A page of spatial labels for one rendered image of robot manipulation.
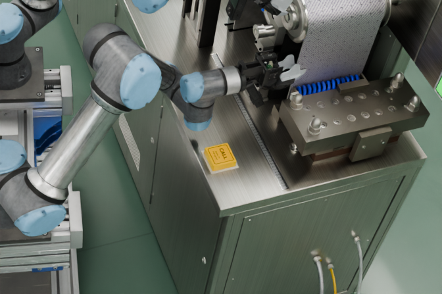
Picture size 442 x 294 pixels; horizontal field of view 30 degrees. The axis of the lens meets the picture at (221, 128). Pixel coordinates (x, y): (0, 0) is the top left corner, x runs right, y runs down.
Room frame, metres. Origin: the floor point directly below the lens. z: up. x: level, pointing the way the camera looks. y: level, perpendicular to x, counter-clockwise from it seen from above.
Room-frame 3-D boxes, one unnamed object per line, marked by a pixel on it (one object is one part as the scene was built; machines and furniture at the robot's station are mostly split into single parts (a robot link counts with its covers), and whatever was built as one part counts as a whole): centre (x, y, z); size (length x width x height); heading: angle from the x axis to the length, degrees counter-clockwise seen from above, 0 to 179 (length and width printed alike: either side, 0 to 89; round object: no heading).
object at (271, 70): (1.60, -0.07, 1.12); 0.12 x 0.08 x 0.09; 121
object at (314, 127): (1.52, -0.25, 1.05); 0.04 x 0.04 x 0.04
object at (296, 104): (1.59, -0.19, 1.05); 0.04 x 0.04 x 0.04
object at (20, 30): (1.69, 0.67, 0.98); 0.13 x 0.12 x 0.14; 157
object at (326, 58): (1.72, -0.27, 1.12); 0.23 x 0.01 x 0.18; 121
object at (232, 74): (1.56, 0.00, 1.11); 0.08 x 0.05 x 0.08; 31
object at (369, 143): (1.56, -0.42, 0.96); 0.10 x 0.03 x 0.11; 121
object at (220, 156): (1.45, -0.01, 0.91); 0.07 x 0.07 x 0.02; 31
